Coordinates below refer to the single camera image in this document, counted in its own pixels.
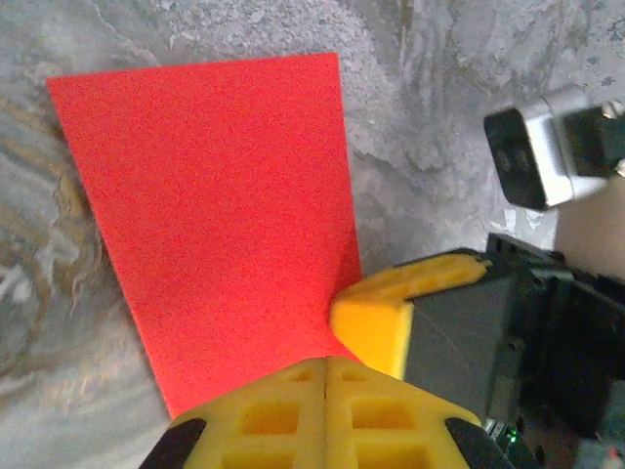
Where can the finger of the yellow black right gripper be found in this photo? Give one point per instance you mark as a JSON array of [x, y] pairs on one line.
[[376, 332]]

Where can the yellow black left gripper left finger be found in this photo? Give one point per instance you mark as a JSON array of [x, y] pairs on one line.
[[273, 425]]

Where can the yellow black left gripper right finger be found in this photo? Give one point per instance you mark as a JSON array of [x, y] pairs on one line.
[[390, 430]]

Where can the red square paper sheet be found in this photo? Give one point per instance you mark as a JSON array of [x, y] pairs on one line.
[[205, 195]]

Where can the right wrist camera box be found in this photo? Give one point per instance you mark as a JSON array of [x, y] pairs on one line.
[[537, 151]]

